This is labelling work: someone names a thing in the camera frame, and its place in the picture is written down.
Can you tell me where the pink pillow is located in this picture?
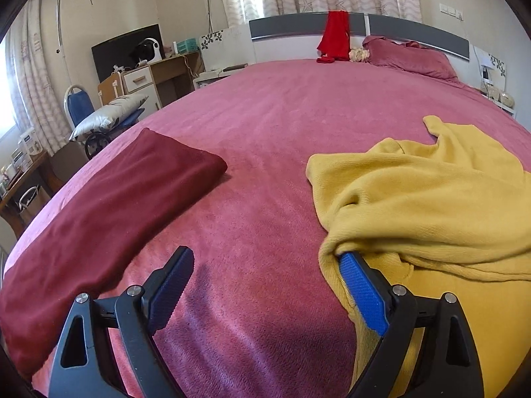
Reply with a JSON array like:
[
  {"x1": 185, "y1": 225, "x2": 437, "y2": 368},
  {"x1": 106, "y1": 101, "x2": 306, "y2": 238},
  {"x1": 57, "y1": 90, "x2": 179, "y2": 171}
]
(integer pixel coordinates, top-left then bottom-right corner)
[{"x1": 362, "y1": 35, "x2": 459, "y2": 81}]

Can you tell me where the small wooden cabinet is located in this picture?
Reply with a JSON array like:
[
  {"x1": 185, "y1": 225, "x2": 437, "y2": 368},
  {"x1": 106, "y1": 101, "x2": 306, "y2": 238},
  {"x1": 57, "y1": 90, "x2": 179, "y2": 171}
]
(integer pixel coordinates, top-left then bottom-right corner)
[{"x1": 98, "y1": 72, "x2": 125, "y2": 109}]

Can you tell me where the red garment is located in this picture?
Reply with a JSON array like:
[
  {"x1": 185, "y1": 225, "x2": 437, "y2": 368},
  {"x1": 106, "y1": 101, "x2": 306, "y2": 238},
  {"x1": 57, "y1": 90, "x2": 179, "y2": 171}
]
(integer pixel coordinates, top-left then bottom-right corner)
[{"x1": 316, "y1": 9, "x2": 351, "y2": 65}]

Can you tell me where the pink bed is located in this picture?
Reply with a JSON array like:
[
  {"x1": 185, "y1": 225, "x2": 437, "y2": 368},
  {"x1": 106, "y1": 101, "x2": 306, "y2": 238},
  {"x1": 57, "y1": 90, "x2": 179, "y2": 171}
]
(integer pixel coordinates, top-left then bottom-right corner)
[{"x1": 0, "y1": 47, "x2": 531, "y2": 398}]

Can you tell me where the dark red folded cloth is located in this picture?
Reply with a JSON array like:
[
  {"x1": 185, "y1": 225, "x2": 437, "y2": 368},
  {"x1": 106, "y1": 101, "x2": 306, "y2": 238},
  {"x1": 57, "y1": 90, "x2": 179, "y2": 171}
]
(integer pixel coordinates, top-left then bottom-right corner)
[{"x1": 0, "y1": 128, "x2": 229, "y2": 382}]

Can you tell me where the blue chair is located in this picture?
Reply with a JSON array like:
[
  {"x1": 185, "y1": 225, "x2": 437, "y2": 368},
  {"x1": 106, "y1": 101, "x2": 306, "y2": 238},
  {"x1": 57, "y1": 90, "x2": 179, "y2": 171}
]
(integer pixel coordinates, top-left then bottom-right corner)
[{"x1": 64, "y1": 85, "x2": 146, "y2": 161}]

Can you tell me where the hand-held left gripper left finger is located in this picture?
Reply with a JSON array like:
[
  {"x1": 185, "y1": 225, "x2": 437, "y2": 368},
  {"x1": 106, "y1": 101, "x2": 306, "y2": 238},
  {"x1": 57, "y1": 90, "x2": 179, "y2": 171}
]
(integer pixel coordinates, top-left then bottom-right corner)
[{"x1": 47, "y1": 245, "x2": 195, "y2": 398}]

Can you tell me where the window side patterned curtain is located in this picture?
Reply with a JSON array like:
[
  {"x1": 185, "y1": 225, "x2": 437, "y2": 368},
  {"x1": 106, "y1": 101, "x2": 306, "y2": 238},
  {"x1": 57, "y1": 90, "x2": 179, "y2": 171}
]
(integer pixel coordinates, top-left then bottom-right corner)
[{"x1": 0, "y1": 0, "x2": 72, "y2": 159}]

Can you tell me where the leaf patterned white board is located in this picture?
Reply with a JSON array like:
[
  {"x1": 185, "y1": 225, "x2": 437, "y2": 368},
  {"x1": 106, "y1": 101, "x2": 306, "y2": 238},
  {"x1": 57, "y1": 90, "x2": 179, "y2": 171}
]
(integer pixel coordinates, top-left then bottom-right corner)
[{"x1": 200, "y1": 28, "x2": 254, "y2": 72}]

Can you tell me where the wooden side table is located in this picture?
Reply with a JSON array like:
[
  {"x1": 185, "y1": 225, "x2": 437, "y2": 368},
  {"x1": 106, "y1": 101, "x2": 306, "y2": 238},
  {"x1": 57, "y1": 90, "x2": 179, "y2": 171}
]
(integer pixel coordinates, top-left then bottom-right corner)
[{"x1": 0, "y1": 149, "x2": 55, "y2": 238}]

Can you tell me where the white drawer cabinet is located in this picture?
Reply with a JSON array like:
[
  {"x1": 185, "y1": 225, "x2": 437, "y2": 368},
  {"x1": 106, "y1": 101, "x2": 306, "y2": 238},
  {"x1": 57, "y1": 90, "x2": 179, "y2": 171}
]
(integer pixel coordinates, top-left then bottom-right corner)
[{"x1": 120, "y1": 66, "x2": 161, "y2": 111}]

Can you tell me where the white round device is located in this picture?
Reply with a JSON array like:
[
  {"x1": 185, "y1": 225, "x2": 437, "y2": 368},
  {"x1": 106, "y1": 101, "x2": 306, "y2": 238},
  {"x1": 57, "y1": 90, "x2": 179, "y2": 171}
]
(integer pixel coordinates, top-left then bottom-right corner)
[{"x1": 128, "y1": 38, "x2": 162, "y2": 68}]

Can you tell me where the grey and white headboard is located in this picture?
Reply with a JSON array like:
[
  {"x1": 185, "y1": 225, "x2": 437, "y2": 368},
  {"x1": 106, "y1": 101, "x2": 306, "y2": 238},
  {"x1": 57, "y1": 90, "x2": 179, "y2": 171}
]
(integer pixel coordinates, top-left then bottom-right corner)
[{"x1": 249, "y1": 12, "x2": 471, "y2": 66}]

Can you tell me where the yellow sweater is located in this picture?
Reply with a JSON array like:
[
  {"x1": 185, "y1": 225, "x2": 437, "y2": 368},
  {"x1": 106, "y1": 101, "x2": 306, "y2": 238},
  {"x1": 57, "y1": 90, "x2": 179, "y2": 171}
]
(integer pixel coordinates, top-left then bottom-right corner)
[{"x1": 306, "y1": 115, "x2": 531, "y2": 398}]

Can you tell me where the white wall switch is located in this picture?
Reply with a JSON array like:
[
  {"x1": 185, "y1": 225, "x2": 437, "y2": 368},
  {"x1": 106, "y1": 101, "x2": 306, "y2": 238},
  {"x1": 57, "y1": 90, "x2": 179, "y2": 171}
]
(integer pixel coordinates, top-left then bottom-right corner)
[{"x1": 440, "y1": 3, "x2": 465, "y2": 20}]

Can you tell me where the wooden desk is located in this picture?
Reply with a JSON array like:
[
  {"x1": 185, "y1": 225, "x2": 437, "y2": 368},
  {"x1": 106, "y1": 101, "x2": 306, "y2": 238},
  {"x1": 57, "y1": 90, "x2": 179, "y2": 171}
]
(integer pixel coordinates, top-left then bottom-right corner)
[{"x1": 149, "y1": 52, "x2": 205, "y2": 109}]

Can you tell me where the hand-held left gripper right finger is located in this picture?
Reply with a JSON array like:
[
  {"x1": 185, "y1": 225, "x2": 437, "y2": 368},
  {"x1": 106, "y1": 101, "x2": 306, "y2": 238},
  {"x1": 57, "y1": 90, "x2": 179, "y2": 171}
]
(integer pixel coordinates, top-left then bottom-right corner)
[{"x1": 338, "y1": 251, "x2": 485, "y2": 398}]

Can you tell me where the black monitor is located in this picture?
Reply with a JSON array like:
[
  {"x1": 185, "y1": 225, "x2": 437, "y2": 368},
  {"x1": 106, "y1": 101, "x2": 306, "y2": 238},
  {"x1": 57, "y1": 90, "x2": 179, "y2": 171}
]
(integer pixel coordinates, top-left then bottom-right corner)
[{"x1": 91, "y1": 24, "x2": 162, "y2": 84}]

